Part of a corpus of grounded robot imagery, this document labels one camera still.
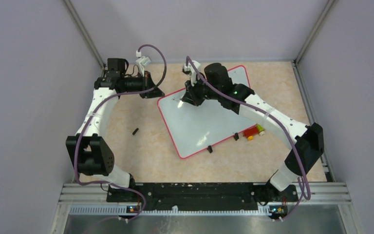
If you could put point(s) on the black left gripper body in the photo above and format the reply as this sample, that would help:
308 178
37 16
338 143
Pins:
146 80

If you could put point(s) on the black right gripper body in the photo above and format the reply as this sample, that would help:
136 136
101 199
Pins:
198 92

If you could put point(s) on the pink framed whiteboard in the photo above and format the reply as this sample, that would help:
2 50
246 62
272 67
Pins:
192 129

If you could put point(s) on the black marker cap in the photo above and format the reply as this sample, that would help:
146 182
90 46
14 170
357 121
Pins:
135 131

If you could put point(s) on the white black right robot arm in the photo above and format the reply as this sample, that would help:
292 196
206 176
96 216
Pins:
306 142

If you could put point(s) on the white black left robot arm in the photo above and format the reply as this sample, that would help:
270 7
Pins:
89 153

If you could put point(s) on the black whiteboard clip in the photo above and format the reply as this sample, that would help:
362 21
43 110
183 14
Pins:
236 136
209 149

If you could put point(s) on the green lego brick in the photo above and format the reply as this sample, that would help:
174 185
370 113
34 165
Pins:
260 128

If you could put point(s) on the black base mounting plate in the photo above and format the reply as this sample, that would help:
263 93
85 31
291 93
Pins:
233 196

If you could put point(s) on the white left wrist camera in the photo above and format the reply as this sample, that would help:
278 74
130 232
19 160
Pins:
142 62

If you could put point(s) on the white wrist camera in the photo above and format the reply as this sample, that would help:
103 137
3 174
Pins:
142 62
189 70

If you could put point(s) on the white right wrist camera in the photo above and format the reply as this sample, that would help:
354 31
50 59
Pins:
189 70

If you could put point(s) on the aluminium frame rail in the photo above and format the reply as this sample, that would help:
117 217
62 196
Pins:
328 210

